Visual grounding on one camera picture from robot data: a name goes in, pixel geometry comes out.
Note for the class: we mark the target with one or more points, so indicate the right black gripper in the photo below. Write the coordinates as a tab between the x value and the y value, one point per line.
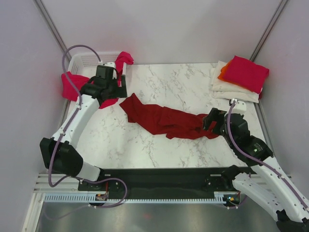
207	120

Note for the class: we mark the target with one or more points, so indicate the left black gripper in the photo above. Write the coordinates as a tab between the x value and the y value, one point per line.
121	92

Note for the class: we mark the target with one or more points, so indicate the dark red t shirt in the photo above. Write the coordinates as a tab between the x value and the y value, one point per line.
163	120

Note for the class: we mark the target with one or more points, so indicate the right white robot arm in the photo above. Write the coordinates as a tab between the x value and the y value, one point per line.
284	202

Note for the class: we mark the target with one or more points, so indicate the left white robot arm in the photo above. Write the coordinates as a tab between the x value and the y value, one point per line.
59	152

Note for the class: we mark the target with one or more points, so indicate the folded cream t shirt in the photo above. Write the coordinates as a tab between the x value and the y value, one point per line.
224	90

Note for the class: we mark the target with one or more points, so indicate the white plastic basket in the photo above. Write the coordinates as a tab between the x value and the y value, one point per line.
85	64

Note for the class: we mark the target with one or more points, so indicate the folded orange t shirt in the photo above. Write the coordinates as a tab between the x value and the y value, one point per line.
229	75

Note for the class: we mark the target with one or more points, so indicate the folded pink t shirt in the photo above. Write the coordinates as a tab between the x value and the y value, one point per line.
251	76

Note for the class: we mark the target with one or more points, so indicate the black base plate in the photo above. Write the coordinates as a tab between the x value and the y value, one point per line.
160	183

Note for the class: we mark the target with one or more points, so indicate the white slotted cable duct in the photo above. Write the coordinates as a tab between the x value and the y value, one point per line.
217	198

